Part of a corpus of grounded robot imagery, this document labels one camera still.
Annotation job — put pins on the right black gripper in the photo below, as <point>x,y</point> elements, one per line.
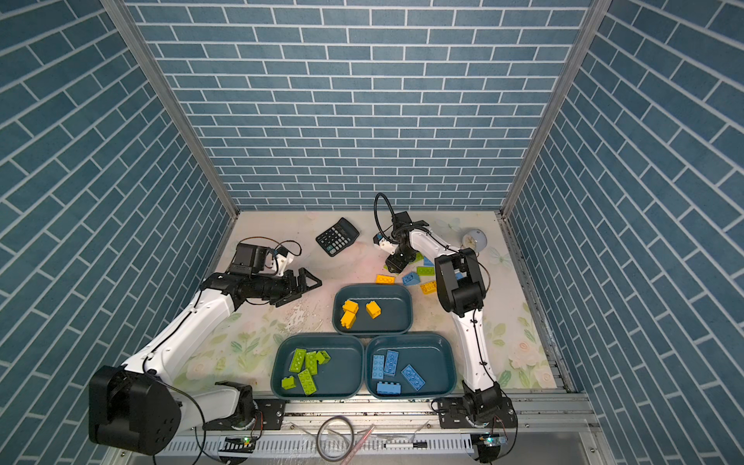
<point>395,266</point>

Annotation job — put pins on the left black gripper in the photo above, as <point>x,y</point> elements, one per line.
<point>292,291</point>

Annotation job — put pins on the blue sloped lego brick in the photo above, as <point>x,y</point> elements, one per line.
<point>411,279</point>

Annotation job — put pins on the yellow square lego brick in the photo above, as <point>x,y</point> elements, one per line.
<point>348,320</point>

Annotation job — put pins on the small yellow lego brick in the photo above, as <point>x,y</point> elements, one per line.
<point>373,310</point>

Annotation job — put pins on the small green lego brick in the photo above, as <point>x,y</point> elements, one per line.
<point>322,357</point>

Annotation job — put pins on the blue lego brick top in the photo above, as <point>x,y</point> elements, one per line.
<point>388,388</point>

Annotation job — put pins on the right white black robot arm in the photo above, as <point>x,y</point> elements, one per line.
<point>461,292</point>

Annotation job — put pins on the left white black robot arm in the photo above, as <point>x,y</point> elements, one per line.
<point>135,406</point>

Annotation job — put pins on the yellow flat lego plate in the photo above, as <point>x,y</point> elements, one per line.
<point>428,288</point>

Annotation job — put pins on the top teal plastic bin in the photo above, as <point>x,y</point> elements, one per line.
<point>396,305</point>

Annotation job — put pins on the black desk calculator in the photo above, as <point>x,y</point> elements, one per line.
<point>338,237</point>

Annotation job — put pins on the bottom left teal bin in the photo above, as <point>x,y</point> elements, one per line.
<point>339,378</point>

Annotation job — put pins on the bottom right teal bin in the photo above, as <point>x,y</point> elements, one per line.
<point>428,352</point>

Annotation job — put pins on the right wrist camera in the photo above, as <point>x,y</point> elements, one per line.
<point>383,244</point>

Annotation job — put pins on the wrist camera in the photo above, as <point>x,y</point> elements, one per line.
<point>383,244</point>
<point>281,259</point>

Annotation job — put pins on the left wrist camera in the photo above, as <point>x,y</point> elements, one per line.
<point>281,259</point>

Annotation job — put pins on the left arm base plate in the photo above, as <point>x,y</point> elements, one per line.
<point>269,414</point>

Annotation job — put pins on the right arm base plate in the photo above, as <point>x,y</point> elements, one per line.
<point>454,413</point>

